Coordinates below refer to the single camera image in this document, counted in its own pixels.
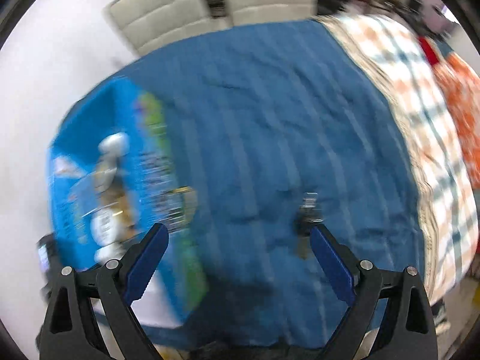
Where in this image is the blue cardboard milk box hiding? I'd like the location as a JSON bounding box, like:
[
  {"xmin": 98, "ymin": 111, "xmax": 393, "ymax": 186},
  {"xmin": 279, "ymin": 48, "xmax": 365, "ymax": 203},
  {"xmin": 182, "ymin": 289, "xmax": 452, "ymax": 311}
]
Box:
[{"xmin": 49, "ymin": 77, "xmax": 208, "ymax": 328}]

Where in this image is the black key bunch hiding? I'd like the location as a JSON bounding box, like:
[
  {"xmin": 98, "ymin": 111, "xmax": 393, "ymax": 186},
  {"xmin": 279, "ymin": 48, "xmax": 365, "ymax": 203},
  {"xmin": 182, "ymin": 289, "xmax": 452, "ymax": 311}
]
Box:
[{"xmin": 295, "ymin": 192, "xmax": 323, "ymax": 259}]

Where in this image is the white cream jar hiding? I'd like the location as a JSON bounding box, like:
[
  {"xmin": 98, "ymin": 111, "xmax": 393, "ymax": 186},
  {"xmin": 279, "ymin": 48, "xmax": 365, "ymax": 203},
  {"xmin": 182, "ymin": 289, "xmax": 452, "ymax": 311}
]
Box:
[{"xmin": 90, "ymin": 207, "xmax": 125, "ymax": 246}]

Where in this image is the white usb charger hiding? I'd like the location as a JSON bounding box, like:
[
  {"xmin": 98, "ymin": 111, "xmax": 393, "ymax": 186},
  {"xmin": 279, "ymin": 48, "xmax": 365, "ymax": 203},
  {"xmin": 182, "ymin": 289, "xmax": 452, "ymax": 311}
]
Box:
[{"xmin": 98, "ymin": 133, "xmax": 129, "ymax": 158}]

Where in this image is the clear acrylic box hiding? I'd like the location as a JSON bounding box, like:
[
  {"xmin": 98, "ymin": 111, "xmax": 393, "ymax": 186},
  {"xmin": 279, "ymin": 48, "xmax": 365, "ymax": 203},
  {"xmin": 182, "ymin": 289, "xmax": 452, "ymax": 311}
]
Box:
[{"xmin": 67, "ymin": 174, "xmax": 119, "ymax": 218}]

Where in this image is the orange floral pillow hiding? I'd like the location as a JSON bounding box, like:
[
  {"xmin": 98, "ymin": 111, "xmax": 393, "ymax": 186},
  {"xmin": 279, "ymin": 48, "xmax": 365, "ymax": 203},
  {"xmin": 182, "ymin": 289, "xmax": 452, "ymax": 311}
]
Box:
[{"xmin": 433, "ymin": 52, "xmax": 479, "ymax": 189}]

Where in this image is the white earbuds case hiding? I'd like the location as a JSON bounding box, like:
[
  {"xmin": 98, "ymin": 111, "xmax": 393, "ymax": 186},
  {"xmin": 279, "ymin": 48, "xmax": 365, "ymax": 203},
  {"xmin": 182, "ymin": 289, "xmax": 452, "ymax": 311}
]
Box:
[{"xmin": 94, "ymin": 242, "xmax": 125, "ymax": 265}]

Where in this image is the blue striped bed cover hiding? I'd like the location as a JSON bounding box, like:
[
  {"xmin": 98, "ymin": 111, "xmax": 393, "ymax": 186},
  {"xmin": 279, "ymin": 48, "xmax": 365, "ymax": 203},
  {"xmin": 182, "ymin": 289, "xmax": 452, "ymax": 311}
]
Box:
[{"xmin": 49, "ymin": 20, "xmax": 425, "ymax": 350}]

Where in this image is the left white padded chair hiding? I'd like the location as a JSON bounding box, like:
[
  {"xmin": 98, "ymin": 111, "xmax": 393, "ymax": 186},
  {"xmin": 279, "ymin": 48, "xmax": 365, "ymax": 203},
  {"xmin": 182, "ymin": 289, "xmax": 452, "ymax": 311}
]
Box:
[{"xmin": 106, "ymin": 0, "xmax": 232, "ymax": 56}]

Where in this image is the plaid orange blue blanket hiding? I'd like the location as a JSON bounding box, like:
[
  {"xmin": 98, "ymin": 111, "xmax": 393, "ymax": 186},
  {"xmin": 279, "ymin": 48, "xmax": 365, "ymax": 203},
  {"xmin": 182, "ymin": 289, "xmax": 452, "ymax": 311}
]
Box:
[{"xmin": 318, "ymin": 15, "xmax": 479, "ymax": 303}]

